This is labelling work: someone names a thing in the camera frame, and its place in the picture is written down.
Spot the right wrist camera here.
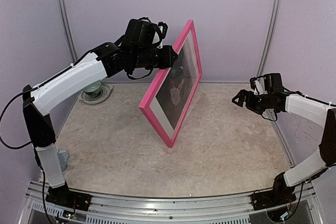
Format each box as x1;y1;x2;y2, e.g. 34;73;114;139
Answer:
250;77;264;95

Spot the green ceramic bowl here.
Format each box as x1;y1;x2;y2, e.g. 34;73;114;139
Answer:
83;81;102;98

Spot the aluminium front rail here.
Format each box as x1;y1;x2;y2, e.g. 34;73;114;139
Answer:
23;176;323;224

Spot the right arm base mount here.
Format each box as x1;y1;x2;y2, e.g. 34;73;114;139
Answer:
251;172;297;211

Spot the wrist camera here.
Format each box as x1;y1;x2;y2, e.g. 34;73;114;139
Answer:
250;77;264;95
153;22;168;49

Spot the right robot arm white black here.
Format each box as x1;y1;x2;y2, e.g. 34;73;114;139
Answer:
232;73;335;205

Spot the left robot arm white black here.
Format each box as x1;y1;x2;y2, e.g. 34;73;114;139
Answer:
23;17;178;206

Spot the white and blue mug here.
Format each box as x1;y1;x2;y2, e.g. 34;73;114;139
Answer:
58;149;70;172

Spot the white mat board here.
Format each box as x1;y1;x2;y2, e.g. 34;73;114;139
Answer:
150;29;197;142

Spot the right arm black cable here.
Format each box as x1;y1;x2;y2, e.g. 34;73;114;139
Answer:
261;90;305;217

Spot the dark photo with white figure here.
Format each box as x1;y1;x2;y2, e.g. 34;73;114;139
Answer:
157;39;198;127

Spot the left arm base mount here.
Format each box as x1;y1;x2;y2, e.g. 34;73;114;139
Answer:
46;185;92;211

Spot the left aluminium corner post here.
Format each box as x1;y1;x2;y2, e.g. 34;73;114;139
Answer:
57;0;78;62

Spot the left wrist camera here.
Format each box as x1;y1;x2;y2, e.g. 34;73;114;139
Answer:
153;22;168;49

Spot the aluminium corner post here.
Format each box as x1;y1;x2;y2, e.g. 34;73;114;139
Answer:
57;0;78;62
257;0;281;76

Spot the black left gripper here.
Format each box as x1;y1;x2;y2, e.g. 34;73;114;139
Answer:
132;44;178;68

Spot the right aluminium corner post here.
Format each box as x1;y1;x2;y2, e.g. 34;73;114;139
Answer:
257;0;281;76

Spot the pink wooden picture frame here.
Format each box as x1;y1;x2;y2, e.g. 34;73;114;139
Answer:
139;19;202;148

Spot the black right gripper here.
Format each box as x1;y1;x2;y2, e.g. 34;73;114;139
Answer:
232;89;272;114

